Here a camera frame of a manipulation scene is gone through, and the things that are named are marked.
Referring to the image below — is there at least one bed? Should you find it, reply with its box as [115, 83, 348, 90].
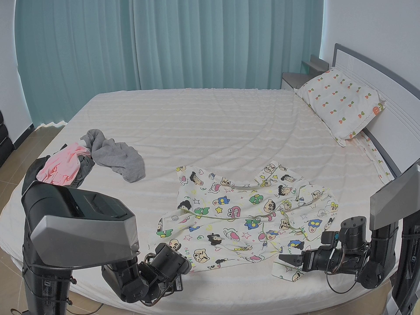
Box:
[0, 43, 420, 308]

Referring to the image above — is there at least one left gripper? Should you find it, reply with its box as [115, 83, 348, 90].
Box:
[161, 272, 185, 296]

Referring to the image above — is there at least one black chest of drawers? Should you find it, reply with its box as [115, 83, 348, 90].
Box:
[0, 110, 15, 168]

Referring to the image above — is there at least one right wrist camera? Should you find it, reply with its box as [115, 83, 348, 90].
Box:
[320, 231, 339, 246]

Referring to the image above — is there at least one pink garment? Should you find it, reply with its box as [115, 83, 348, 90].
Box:
[36, 143, 92, 187]

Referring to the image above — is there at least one white printed pillow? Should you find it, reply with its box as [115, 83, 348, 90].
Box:
[294, 67, 387, 147]

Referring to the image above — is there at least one black cable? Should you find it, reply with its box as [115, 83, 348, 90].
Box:
[326, 263, 358, 294]

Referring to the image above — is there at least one dark grey garment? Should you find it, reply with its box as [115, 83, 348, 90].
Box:
[22, 148, 96, 196]

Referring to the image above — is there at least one blue-green curtain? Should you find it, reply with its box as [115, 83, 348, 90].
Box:
[15, 0, 324, 127]

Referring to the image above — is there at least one grey bedside table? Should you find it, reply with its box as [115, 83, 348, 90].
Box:
[282, 54, 329, 90]

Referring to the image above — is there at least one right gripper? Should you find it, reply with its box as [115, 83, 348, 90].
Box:
[302, 246, 333, 272]

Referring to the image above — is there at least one white printed pyjama top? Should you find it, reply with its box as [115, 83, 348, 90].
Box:
[148, 160, 339, 282]

